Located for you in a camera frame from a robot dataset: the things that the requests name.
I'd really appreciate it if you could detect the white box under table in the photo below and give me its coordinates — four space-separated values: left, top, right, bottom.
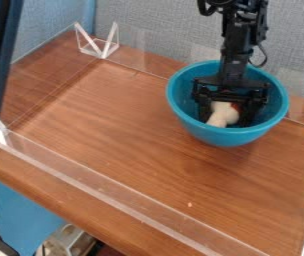
34 224 96 256

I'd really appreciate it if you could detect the clear acrylic corner bracket left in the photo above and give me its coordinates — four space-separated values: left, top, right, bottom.
0 121 8 145

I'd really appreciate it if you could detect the clear acrylic front barrier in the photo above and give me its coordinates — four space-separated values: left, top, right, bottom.
0 131 268 256

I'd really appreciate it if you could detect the clear acrylic corner bracket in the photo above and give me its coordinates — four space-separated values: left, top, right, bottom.
0 121 8 145
73 22 120 59

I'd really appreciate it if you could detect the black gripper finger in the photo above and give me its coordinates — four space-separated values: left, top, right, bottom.
199 94 212 122
239 97 264 127

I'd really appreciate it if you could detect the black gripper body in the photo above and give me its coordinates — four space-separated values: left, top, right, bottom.
192 0 268 103

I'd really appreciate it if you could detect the blue bowl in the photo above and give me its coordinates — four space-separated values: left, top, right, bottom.
165 60 289 147

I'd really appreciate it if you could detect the clear acrylic corner bracket back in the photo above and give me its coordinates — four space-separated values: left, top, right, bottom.
73 22 120 59

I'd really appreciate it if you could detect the white brown plush mushroom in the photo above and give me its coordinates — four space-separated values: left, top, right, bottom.
207 101 240 128

